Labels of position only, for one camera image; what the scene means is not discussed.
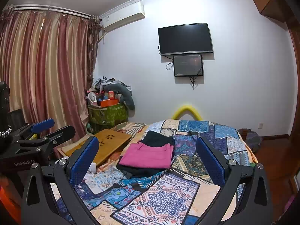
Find pink pants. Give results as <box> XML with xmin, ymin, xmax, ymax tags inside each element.
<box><xmin>119</xmin><ymin>142</ymin><xmax>173</xmax><ymax>169</ymax></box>

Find green fabric storage box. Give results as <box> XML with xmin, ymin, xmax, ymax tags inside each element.
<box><xmin>88</xmin><ymin>103</ymin><xmax>128</xmax><ymax>128</ymax></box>

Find wooden lap desk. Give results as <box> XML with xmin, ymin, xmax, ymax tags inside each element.
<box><xmin>61</xmin><ymin>129</ymin><xmax>131</xmax><ymax>166</ymax></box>

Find orange box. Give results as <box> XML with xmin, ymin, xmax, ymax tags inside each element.
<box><xmin>97</xmin><ymin>99</ymin><xmax>119</xmax><ymax>108</ymax></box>

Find grey neck pillow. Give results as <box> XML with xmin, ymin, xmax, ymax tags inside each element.
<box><xmin>103</xmin><ymin>84</ymin><xmax>135</xmax><ymax>111</ymax></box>

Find striped pink curtain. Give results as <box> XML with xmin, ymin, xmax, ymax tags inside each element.
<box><xmin>1</xmin><ymin>6</ymin><xmax>95</xmax><ymax>142</ymax></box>

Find blue patchwork bedspread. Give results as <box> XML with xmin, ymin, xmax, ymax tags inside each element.
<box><xmin>74</xmin><ymin>119</ymin><xmax>256</xmax><ymax>224</ymax></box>

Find dark teal folded garment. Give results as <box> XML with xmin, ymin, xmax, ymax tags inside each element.
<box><xmin>116</xmin><ymin>130</ymin><xmax>175</xmax><ymax>179</ymax></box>

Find yellow foam tube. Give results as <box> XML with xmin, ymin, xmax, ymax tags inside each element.
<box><xmin>171</xmin><ymin>105</ymin><xmax>203</xmax><ymax>121</ymax></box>

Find white air conditioner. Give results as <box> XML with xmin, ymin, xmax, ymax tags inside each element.
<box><xmin>101</xmin><ymin>2</ymin><xmax>146</xmax><ymax>33</ymax></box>

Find wooden wardrobe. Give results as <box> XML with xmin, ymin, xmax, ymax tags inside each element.
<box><xmin>249</xmin><ymin>0</ymin><xmax>300</xmax><ymax>24</ymax></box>

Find small framed wall screen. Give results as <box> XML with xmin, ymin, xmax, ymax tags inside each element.
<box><xmin>173</xmin><ymin>54</ymin><xmax>203</xmax><ymax>77</ymax></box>

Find black wall television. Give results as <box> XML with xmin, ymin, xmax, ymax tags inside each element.
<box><xmin>158</xmin><ymin>23</ymin><xmax>213</xmax><ymax>55</ymax></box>

